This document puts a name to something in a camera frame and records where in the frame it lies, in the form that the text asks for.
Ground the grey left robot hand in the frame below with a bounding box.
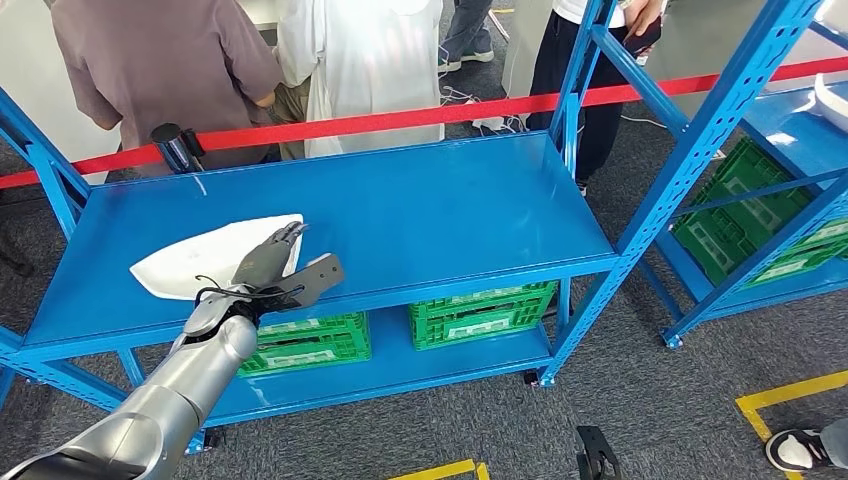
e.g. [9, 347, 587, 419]
[231, 221, 310, 291]

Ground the white plastic car part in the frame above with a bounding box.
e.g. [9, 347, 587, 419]
[813, 72, 848, 134]
[129, 213, 305, 303]

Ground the dark phone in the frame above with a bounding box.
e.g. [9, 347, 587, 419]
[622, 16, 664, 58]

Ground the blue metal shelf rack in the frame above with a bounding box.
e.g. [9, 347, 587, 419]
[0, 0, 826, 456]
[635, 0, 848, 350]

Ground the red barrier belt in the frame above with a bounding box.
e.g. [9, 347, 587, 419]
[0, 56, 848, 191]

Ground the yellow floor tape square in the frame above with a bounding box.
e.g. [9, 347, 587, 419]
[735, 370, 848, 480]
[387, 458, 492, 480]

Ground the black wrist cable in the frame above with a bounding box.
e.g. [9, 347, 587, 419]
[193, 274, 306, 310]

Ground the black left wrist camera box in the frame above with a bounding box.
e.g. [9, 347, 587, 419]
[264, 253, 346, 313]

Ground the black chrome stanchion post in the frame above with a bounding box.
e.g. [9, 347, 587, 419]
[149, 122, 207, 175]

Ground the black bracket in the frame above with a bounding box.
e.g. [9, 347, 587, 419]
[574, 425, 623, 480]

